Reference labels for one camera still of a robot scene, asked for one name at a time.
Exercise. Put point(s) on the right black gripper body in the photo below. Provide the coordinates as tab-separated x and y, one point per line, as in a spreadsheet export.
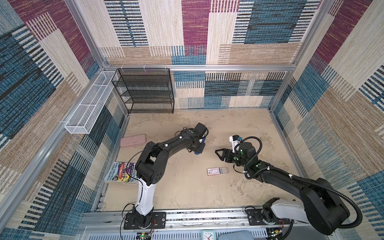
233	157

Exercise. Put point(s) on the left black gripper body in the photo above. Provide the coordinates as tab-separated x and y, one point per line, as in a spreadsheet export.
199	147

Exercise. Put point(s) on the blue stapler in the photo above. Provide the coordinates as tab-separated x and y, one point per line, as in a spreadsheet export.
201	146

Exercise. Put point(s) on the red white staples box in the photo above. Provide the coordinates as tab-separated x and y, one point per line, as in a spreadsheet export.
217	171

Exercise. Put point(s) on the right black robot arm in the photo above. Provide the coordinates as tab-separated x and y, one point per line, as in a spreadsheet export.
324	208

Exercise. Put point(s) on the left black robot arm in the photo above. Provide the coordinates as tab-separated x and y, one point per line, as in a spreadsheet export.
151	167

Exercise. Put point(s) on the pink pencil case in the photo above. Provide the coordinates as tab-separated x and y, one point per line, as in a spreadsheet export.
133	141

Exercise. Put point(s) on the colourful magazine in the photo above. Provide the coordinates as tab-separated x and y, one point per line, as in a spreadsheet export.
122	172

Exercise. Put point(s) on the small teal clock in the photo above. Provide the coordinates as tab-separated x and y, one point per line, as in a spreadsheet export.
208	235

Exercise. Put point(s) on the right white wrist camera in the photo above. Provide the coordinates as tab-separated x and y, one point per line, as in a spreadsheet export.
235	142

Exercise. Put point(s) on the aluminium mounting rail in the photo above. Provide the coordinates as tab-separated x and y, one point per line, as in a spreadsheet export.
187	219

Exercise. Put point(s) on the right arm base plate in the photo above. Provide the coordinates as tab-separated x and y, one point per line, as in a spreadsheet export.
264	216

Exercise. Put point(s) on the black wire shelf rack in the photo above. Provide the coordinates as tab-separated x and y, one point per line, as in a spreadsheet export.
145	91

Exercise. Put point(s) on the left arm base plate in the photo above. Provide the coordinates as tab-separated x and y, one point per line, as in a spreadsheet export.
135	221

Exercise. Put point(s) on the white wire mesh basket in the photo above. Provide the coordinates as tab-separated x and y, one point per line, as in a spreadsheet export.
87	112

